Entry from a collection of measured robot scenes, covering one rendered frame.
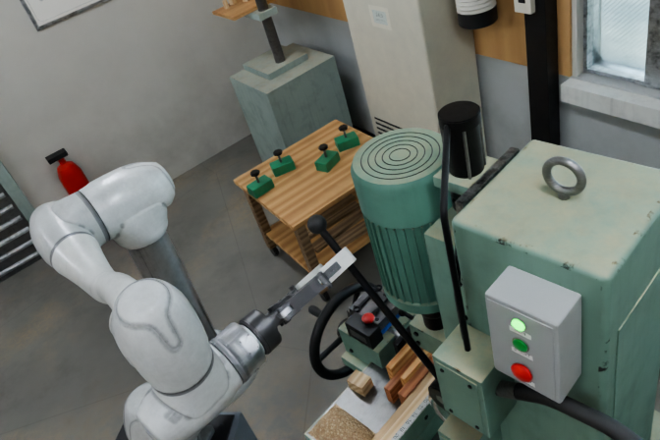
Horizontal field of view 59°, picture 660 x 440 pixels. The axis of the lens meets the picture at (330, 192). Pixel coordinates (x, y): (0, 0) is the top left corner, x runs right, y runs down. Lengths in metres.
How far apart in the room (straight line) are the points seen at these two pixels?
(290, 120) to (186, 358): 2.62
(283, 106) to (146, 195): 2.03
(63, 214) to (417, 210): 0.77
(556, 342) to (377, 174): 0.39
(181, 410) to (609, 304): 0.61
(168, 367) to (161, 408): 0.11
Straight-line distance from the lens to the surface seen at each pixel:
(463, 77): 2.73
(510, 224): 0.81
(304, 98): 3.41
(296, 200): 2.66
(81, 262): 1.27
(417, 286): 1.09
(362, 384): 1.40
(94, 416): 3.03
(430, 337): 1.28
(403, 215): 0.97
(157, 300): 0.83
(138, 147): 4.12
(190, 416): 0.97
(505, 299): 0.77
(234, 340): 0.99
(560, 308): 0.76
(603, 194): 0.85
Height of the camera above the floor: 2.06
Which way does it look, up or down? 35 degrees down
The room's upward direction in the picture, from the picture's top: 18 degrees counter-clockwise
